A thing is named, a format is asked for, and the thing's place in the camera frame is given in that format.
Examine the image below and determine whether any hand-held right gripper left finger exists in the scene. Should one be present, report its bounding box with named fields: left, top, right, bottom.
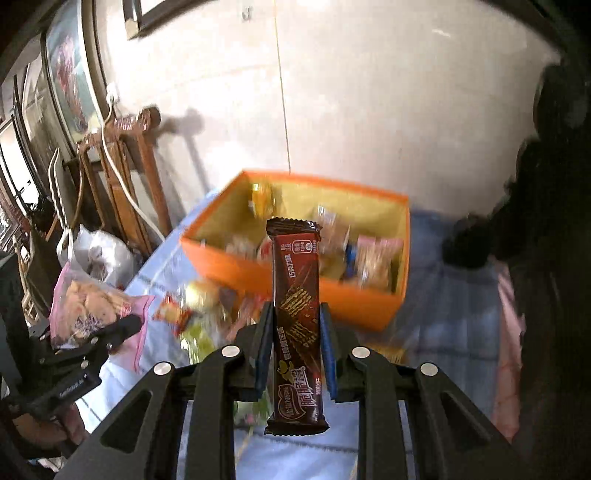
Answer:
left=55, top=301, right=278, bottom=480

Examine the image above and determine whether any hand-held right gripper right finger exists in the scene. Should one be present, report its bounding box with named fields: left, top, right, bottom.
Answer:
left=320, top=302, right=543, bottom=480

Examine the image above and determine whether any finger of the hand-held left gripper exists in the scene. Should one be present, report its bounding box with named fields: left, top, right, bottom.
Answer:
left=55, top=314, right=144, bottom=370

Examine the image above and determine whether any pink cookie bag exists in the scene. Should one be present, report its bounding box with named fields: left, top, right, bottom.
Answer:
left=48, top=261, right=155, bottom=372

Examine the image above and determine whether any pile of assorted snack packets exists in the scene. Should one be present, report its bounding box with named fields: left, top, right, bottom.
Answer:
left=152, top=279, right=278, bottom=428

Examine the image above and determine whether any brown chocolate wafer bar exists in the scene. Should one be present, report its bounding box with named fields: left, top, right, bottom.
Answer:
left=264, top=217, right=329, bottom=435

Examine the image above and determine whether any orange cardboard box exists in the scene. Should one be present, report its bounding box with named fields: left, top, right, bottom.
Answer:
left=180, top=170, right=411, bottom=332

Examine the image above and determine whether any pink snack packet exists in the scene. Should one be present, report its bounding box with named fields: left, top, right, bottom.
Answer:
left=355, top=235, right=404, bottom=289

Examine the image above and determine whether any clear biscuit packet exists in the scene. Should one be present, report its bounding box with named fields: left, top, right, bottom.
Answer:
left=316, top=206, right=358, bottom=259

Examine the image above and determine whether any yellow snack packet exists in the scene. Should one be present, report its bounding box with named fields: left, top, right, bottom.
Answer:
left=248, top=181, right=277, bottom=219

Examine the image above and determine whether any person's left hand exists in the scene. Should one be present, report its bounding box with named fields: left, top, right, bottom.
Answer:
left=9, top=399, right=90, bottom=457

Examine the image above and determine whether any white plastic bag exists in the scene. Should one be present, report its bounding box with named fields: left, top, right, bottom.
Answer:
left=56, top=224, right=139, bottom=289

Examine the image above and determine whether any blue checked tablecloth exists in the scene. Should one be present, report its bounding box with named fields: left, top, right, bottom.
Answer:
left=74, top=189, right=527, bottom=480

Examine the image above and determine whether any carved wooden chair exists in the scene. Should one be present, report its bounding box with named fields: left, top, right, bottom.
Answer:
left=76, top=106, right=174, bottom=259

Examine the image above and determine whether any folded wooden rack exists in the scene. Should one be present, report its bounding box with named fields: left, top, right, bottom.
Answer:
left=46, top=148, right=75, bottom=232

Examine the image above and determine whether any pink cloth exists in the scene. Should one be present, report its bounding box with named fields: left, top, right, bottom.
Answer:
left=489, top=263, right=532, bottom=439

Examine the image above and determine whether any framed red painting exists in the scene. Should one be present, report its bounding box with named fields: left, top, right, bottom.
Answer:
left=41, top=0, right=109, bottom=148

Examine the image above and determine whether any dark carved wooden bench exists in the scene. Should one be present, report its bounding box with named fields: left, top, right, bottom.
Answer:
left=441, top=0, right=591, bottom=480

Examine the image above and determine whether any framed panda painting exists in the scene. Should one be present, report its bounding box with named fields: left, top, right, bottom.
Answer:
left=122, top=0, right=218, bottom=40

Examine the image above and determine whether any white power cable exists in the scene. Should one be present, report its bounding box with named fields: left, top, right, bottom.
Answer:
left=99, top=95, right=167, bottom=243

